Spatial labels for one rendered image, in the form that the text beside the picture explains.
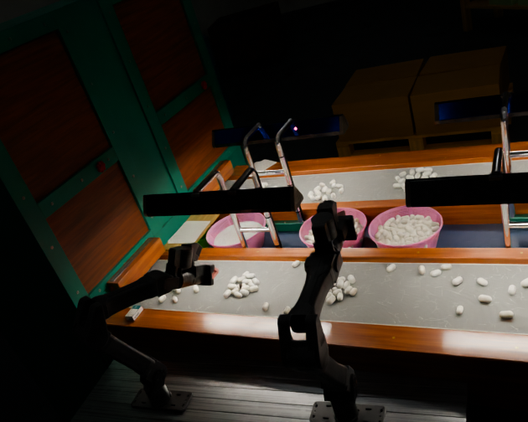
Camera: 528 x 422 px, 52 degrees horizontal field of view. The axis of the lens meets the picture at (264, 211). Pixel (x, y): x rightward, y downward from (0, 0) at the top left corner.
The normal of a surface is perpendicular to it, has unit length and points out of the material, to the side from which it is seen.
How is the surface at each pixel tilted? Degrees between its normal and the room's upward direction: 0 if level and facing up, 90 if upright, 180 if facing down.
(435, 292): 0
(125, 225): 90
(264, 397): 0
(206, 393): 0
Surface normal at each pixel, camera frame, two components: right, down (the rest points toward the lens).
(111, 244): 0.88, -0.04
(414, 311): -0.28, -0.84
